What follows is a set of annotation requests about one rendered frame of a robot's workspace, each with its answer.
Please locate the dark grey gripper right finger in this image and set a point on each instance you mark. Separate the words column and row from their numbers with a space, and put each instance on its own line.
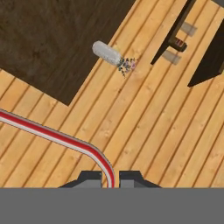
column 129, row 178

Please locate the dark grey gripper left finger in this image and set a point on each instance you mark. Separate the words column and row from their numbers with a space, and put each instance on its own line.
column 90, row 178

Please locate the red and white striped straw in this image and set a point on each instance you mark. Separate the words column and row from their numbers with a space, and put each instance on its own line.
column 58, row 136

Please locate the grey vase with flowers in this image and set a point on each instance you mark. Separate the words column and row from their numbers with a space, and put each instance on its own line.
column 106, row 52

